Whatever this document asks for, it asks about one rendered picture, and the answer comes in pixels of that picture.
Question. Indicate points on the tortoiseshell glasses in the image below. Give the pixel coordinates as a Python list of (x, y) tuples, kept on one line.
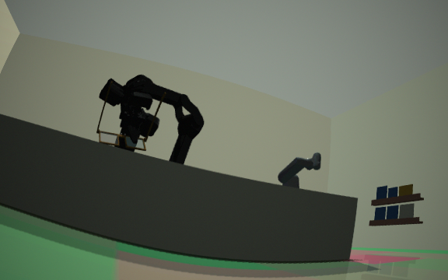
[(113, 139)]

